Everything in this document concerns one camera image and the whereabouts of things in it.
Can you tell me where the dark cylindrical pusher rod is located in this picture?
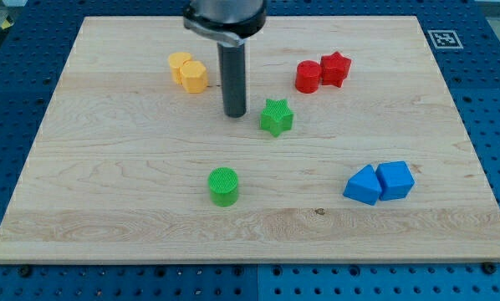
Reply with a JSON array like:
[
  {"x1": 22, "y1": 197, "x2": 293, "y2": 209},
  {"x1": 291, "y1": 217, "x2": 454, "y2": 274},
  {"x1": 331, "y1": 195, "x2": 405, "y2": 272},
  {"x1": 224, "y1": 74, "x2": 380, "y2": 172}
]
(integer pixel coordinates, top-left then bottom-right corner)
[{"x1": 217, "y1": 43, "x2": 247, "y2": 118}]

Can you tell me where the yellow cylinder block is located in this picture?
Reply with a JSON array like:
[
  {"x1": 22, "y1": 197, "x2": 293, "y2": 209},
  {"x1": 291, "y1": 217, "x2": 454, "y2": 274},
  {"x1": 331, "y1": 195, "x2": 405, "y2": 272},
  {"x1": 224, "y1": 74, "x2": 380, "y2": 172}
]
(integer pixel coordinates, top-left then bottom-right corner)
[{"x1": 167, "y1": 52, "x2": 192, "y2": 84}]

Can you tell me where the red cylinder block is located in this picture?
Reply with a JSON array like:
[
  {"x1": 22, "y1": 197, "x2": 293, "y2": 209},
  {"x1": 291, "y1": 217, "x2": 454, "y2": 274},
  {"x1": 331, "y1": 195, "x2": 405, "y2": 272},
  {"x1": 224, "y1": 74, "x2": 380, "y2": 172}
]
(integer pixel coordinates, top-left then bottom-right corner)
[{"x1": 295, "y1": 60, "x2": 321, "y2": 94}]

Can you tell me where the red star block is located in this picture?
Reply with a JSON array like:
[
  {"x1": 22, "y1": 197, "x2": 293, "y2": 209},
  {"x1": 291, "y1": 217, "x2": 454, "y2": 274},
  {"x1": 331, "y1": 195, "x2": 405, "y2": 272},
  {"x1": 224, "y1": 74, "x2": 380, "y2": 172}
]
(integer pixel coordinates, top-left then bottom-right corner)
[{"x1": 320, "y1": 52, "x2": 352, "y2": 88}]

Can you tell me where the white fiducial marker tag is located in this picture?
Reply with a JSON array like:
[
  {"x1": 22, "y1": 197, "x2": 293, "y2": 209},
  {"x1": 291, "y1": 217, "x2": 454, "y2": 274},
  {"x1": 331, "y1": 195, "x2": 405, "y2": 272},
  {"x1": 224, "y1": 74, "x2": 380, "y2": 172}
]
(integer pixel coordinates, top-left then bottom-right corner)
[{"x1": 427, "y1": 29, "x2": 463, "y2": 49}]

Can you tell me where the blue cube block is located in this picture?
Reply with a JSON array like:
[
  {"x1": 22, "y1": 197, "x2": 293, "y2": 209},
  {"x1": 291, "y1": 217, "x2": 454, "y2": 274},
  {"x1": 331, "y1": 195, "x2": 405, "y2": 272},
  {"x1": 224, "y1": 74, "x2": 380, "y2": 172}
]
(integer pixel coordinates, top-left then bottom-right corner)
[{"x1": 375, "y1": 161, "x2": 415, "y2": 201}]

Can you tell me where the green cylinder block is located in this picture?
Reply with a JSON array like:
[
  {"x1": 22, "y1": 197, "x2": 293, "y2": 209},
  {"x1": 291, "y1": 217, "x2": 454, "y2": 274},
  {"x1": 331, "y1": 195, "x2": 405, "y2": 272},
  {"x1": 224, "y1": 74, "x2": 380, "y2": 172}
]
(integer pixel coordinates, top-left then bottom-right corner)
[{"x1": 207, "y1": 167, "x2": 238, "y2": 207}]

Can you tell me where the green star block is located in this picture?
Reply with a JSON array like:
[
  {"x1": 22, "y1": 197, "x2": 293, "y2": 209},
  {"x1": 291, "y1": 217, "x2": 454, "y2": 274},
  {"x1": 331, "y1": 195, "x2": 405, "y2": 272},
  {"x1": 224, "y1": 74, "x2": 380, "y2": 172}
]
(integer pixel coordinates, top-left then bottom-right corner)
[{"x1": 260, "y1": 99, "x2": 294, "y2": 137}]

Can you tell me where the blue triangle block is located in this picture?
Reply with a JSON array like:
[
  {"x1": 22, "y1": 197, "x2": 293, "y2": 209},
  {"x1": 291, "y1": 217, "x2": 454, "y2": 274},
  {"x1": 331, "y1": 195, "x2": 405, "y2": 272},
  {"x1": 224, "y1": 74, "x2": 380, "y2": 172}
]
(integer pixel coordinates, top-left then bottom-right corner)
[{"x1": 343, "y1": 165, "x2": 382, "y2": 206}]

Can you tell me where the yellow hexagon block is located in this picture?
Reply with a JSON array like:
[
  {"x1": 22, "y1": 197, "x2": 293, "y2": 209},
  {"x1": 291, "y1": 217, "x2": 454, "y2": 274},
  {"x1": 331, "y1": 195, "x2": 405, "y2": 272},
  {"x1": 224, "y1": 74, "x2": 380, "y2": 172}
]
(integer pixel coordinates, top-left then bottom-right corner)
[{"x1": 180, "y1": 61, "x2": 208, "y2": 94}]

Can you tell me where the wooden board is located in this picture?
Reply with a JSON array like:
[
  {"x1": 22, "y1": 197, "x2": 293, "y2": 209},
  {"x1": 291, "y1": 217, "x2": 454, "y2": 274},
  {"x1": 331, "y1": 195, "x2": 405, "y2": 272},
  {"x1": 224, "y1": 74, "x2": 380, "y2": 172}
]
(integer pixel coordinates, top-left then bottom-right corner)
[{"x1": 0, "y1": 16, "x2": 500, "y2": 265}]

